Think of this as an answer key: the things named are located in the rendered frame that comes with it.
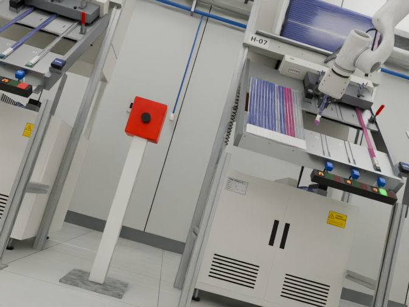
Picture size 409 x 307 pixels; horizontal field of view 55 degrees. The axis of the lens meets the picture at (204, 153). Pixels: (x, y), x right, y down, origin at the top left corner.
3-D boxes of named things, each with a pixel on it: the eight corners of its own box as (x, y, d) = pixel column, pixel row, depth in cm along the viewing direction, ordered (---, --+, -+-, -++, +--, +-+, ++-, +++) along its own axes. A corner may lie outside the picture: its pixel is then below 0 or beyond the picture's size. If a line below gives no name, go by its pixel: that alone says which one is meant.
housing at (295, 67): (360, 109, 214) (374, 87, 206) (275, 83, 212) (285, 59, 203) (358, 102, 221) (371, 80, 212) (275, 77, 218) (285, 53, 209)
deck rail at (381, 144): (396, 194, 161) (405, 183, 157) (391, 192, 161) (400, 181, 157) (363, 105, 217) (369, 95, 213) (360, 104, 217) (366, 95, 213)
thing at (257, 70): (372, 138, 191) (378, 130, 188) (243, 98, 187) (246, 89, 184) (360, 104, 217) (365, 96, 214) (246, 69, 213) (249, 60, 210)
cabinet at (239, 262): (331, 340, 178) (361, 206, 187) (182, 299, 174) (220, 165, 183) (288, 303, 242) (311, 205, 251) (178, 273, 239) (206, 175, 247)
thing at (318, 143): (394, 186, 160) (398, 180, 158) (240, 140, 157) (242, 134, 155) (383, 157, 175) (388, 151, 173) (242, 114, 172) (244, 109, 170)
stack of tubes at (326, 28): (373, 65, 212) (383, 20, 216) (282, 36, 209) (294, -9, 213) (361, 73, 224) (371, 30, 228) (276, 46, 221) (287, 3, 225)
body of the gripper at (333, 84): (355, 72, 155) (341, 95, 163) (331, 61, 157) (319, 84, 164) (353, 78, 150) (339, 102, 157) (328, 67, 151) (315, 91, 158)
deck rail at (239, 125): (237, 147, 157) (242, 134, 153) (232, 145, 157) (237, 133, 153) (246, 69, 213) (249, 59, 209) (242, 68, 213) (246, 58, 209)
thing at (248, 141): (391, 192, 161) (401, 180, 156) (237, 147, 157) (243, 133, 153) (391, 190, 162) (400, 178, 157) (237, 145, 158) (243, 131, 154)
